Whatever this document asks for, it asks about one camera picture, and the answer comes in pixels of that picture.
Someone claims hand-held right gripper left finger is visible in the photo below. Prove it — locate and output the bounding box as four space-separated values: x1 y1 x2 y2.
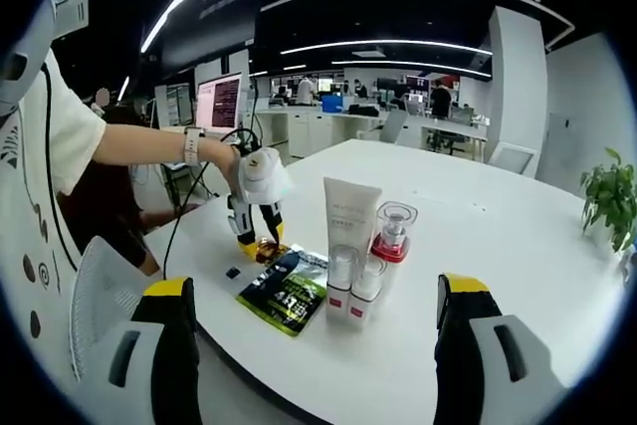
87 275 201 425

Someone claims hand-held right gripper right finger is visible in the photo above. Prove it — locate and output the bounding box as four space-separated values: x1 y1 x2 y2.
433 273 568 425

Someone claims gold foil skincare sachet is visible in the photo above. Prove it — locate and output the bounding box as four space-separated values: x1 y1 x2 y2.
256 241 291 264

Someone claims green black skincare packet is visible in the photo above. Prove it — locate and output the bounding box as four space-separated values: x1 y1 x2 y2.
236 244 330 338

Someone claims white skincare cream tube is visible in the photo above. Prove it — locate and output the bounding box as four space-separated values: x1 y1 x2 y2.
322 176 384 288

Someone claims clear skincare bottle red collar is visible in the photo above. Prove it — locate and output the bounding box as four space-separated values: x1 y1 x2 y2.
370 200 418 264

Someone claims person's left hand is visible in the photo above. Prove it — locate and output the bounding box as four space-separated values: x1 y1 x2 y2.
202 139 241 188

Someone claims white wrist watch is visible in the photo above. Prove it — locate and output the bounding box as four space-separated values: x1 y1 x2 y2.
182 126 207 167

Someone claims white mesh office chair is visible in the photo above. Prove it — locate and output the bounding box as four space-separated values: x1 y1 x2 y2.
69 237 166 382

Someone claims computer monitor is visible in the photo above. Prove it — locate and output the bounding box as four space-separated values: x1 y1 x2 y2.
195 74 244 130

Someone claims potted green plant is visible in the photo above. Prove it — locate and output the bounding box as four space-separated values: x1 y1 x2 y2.
579 147 637 254

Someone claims white chest device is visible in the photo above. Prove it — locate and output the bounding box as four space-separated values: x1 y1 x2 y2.
0 0 92 118

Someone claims black cable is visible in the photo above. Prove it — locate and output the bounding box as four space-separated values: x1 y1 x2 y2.
162 128 261 281

